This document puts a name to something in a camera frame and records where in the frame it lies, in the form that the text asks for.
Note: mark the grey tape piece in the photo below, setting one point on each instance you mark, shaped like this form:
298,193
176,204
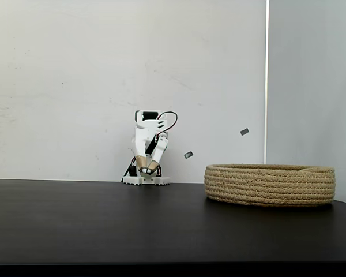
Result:
244,131
188,154

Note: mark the white vertical corner strip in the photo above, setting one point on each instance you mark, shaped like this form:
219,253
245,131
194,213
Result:
267,86

